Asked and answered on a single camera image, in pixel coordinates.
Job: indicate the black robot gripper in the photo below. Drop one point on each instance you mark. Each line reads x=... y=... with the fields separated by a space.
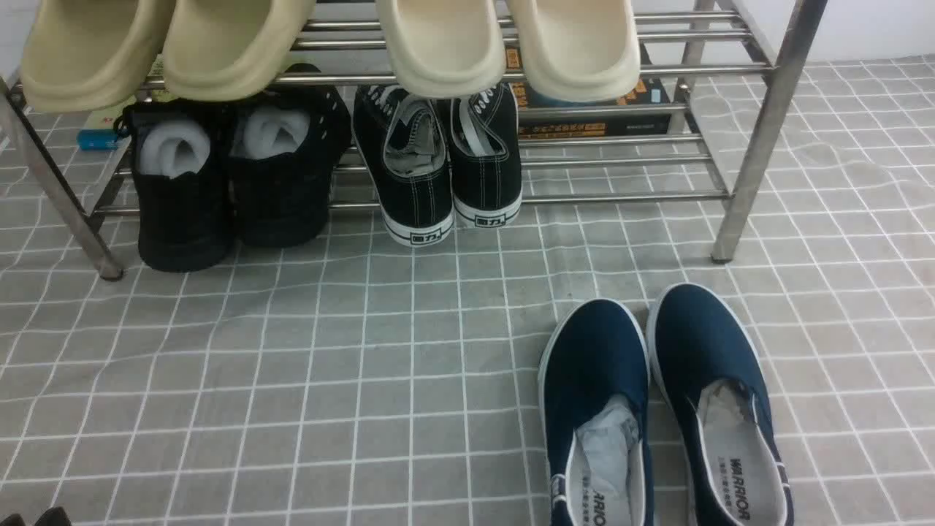
x=55 y=516

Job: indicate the black knit sneaker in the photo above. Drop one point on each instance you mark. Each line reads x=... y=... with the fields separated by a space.
x=174 y=158
x=283 y=148

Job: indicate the navy slip-on shoe left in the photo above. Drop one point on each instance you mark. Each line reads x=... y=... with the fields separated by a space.
x=594 y=391

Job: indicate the navy slip-on shoe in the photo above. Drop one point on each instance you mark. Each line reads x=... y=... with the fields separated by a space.
x=706 y=367
x=594 y=391

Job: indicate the silver metal shoe rack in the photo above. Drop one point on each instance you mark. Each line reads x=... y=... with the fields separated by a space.
x=719 y=39

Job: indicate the navy slip-on shoe right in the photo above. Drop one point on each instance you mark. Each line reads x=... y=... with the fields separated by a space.
x=706 y=367

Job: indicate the grey checked floor cloth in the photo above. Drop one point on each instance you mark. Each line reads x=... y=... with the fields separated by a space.
x=354 y=381

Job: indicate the green blue book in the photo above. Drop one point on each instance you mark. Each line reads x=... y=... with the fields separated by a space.
x=99 y=131

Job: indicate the tan slipper far left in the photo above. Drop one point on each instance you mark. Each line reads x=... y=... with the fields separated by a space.
x=89 y=55

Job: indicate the tan slipper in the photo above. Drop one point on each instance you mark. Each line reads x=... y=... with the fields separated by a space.
x=89 y=55
x=229 y=50

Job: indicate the black canvas sneaker left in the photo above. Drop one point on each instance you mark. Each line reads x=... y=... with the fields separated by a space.
x=399 y=137

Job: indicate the black canvas sneaker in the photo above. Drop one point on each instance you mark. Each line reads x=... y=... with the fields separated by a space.
x=399 y=137
x=481 y=132

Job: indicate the black canvas sneaker right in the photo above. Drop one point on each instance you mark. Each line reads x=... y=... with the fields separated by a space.
x=481 y=132

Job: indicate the cream slipper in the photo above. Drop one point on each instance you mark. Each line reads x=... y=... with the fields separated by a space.
x=578 y=51
x=443 y=49

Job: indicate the cream slipper right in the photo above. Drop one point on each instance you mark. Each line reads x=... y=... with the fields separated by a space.
x=578 y=51

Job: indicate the black orange book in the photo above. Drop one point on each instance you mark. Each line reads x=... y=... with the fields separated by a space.
x=584 y=120

